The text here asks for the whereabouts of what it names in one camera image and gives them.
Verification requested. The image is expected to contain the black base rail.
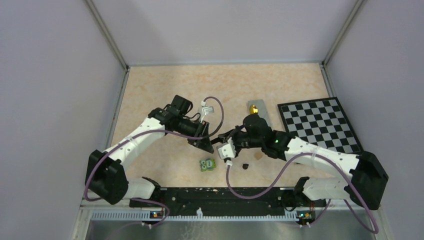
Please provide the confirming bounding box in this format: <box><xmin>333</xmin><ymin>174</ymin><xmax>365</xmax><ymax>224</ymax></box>
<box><xmin>129</xmin><ymin>187</ymin><xmax>327</xmax><ymax>217</ymax></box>

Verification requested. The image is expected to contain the aluminium frame rail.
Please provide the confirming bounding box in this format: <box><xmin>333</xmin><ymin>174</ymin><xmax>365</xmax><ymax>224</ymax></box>
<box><xmin>79</xmin><ymin>187</ymin><xmax>382</xmax><ymax>223</ymax></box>

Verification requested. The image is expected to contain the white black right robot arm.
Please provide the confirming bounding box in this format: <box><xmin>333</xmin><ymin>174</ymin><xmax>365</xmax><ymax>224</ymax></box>
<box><xmin>230</xmin><ymin>114</ymin><xmax>389</xmax><ymax>211</ymax></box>

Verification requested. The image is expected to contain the green owl toy block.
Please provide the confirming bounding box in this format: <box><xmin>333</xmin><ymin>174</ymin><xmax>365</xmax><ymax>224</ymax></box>
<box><xmin>199</xmin><ymin>158</ymin><xmax>217</xmax><ymax>172</ymax></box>

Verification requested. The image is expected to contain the red yellow ball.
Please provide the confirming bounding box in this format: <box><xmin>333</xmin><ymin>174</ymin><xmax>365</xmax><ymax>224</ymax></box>
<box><xmin>249</xmin><ymin>104</ymin><xmax>259</xmax><ymax>115</ymax></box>

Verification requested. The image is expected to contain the grey-green cloth napkin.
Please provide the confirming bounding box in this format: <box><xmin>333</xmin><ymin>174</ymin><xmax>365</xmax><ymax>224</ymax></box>
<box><xmin>247</xmin><ymin>99</ymin><xmax>272</xmax><ymax>127</ymax></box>

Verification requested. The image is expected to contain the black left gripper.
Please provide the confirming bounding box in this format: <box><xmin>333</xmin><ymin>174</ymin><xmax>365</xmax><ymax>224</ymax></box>
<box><xmin>176</xmin><ymin>116</ymin><xmax>214</xmax><ymax>153</ymax></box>

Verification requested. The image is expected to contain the black white checkerboard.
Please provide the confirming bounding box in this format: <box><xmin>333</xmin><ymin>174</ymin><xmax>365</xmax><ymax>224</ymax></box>
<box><xmin>277</xmin><ymin>97</ymin><xmax>364</xmax><ymax>155</ymax></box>

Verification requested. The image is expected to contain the small tan wooden block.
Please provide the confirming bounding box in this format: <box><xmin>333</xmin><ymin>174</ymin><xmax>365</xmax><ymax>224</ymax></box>
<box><xmin>254</xmin><ymin>152</ymin><xmax>264</xmax><ymax>160</ymax></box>

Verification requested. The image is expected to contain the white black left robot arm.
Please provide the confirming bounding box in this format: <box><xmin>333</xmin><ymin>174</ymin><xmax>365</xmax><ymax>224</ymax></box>
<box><xmin>83</xmin><ymin>95</ymin><xmax>214</xmax><ymax>205</ymax></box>

